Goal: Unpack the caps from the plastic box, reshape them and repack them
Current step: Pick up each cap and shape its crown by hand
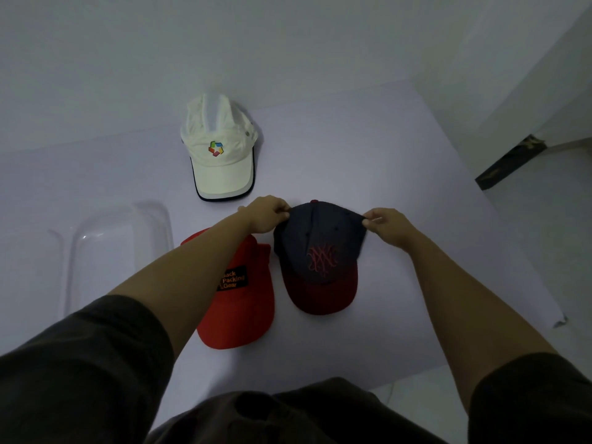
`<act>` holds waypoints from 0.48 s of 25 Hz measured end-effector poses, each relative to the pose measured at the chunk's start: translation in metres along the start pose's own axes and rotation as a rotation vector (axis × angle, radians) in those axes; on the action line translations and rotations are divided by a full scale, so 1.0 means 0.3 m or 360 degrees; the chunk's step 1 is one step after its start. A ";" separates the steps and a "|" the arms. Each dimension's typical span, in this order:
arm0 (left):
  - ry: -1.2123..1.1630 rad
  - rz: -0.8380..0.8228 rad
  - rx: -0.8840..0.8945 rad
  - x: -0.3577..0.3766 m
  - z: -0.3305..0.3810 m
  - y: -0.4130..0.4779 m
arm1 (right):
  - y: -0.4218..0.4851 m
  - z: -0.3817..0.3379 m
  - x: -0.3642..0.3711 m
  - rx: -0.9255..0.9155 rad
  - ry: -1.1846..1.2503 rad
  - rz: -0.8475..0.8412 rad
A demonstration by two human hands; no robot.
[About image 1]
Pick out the navy cap with red brim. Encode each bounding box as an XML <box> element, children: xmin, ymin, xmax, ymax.
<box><xmin>273</xmin><ymin>199</ymin><xmax>368</xmax><ymax>316</ymax></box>

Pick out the person's right hand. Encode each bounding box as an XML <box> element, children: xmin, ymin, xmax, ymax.
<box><xmin>361</xmin><ymin>207</ymin><xmax>422</xmax><ymax>253</ymax></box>

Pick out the person's left hand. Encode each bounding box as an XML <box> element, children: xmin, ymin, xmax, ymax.
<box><xmin>237</xmin><ymin>194</ymin><xmax>292</xmax><ymax>236</ymax></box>

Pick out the person's right forearm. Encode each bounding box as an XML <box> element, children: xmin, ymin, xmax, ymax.
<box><xmin>405</xmin><ymin>233</ymin><xmax>559</xmax><ymax>412</ymax></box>

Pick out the person's black shirt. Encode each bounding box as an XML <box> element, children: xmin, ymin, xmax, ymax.
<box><xmin>0</xmin><ymin>294</ymin><xmax>592</xmax><ymax>444</ymax></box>

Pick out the red cap with black patch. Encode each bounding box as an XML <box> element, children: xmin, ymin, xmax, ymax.
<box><xmin>179</xmin><ymin>228</ymin><xmax>276</xmax><ymax>351</ymax></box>

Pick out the white cap with colourful logo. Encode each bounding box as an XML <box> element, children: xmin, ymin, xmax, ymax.
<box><xmin>179</xmin><ymin>92</ymin><xmax>260</xmax><ymax>203</ymax></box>

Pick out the clear plastic lid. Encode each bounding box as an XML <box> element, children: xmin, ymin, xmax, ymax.
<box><xmin>0</xmin><ymin>228</ymin><xmax>68</xmax><ymax>356</ymax></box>

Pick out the clear plastic container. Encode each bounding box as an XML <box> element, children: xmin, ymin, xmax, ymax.
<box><xmin>61</xmin><ymin>200</ymin><xmax>175</xmax><ymax>319</ymax></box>

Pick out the person's left forearm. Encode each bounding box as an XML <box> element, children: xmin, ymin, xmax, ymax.
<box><xmin>109</xmin><ymin>210</ymin><xmax>258</xmax><ymax>361</ymax></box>

